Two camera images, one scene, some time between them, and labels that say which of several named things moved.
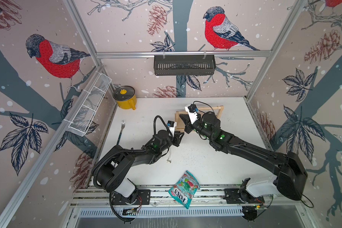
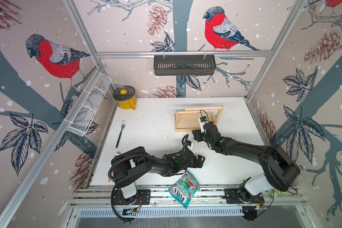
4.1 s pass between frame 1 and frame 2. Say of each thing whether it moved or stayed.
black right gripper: moved
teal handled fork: stayed
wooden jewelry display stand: stayed
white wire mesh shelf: stayed
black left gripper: moved
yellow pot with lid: stayed
